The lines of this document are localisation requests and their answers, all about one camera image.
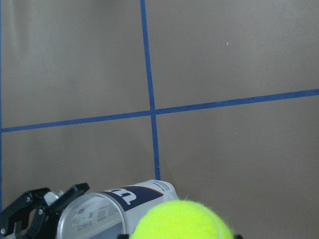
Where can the clear tennis ball can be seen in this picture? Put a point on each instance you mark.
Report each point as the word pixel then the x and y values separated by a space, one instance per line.
pixel 114 212

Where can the tennis ball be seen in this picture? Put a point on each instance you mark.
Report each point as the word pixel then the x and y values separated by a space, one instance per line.
pixel 181 219

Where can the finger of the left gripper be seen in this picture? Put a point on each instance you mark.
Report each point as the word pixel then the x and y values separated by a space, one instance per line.
pixel 36 213

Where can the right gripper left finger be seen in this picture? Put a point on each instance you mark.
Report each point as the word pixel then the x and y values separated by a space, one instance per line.
pixel 123 236

